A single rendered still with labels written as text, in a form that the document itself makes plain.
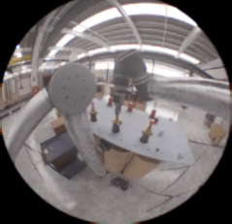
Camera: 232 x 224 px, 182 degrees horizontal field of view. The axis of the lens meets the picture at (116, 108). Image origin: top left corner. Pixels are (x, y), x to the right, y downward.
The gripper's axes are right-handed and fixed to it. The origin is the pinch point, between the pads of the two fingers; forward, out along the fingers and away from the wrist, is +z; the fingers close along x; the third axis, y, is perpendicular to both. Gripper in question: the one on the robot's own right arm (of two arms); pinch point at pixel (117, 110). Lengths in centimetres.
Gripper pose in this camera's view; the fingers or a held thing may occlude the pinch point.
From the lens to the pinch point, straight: 57.2
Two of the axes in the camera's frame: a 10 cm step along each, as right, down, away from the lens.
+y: -9.2, -2.4, 3.2
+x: -3.9, 3.3, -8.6
